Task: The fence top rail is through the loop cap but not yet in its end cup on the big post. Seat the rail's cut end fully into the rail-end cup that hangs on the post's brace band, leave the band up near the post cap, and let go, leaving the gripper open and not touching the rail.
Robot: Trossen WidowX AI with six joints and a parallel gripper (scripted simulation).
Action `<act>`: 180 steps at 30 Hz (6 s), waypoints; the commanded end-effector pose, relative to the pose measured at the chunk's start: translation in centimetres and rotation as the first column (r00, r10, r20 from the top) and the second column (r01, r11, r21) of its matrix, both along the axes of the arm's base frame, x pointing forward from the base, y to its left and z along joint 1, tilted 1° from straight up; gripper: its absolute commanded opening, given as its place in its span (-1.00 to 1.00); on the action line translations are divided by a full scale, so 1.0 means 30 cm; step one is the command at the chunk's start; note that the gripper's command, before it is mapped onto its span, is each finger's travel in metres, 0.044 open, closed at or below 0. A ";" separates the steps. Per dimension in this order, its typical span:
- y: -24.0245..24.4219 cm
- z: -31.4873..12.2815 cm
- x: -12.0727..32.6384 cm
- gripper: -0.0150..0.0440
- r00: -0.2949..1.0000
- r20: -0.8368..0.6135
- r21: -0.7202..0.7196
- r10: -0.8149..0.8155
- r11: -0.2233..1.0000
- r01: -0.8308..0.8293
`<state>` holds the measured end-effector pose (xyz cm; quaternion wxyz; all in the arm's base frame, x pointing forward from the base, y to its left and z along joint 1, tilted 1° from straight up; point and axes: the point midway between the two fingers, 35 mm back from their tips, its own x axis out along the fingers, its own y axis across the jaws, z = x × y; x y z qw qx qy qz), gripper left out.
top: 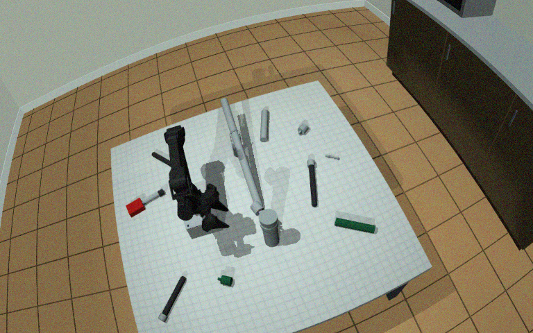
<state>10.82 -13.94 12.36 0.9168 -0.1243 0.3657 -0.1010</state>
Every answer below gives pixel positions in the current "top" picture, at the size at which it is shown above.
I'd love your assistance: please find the green flat bar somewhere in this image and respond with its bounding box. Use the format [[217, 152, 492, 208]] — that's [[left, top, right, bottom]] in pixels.
[[335, 218, 375, 234]]

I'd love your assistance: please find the green cylinder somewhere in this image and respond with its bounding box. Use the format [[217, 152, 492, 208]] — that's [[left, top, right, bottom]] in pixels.
[[217, 275, 233, 286]]

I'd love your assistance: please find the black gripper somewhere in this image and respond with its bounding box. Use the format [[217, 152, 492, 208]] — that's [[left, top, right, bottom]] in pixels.
[[193, 194, 230, 232]]

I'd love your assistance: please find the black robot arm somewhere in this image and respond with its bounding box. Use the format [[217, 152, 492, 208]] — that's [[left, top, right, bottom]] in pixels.
[[164, 125, 219, 221]]

